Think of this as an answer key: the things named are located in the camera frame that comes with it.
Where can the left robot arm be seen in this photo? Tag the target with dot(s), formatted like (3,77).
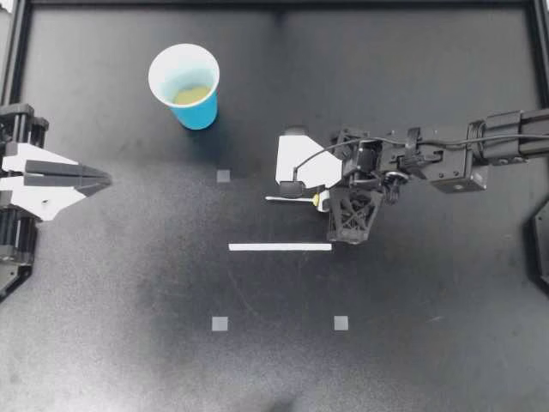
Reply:
(19,240)

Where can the blue cup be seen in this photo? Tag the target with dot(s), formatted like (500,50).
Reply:
(195,111)

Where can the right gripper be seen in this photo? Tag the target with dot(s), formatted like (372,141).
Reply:
(354,214)

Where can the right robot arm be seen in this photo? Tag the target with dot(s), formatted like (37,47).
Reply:
(454,167)

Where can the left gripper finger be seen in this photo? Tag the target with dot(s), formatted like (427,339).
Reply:
(43,156)
(47,204)

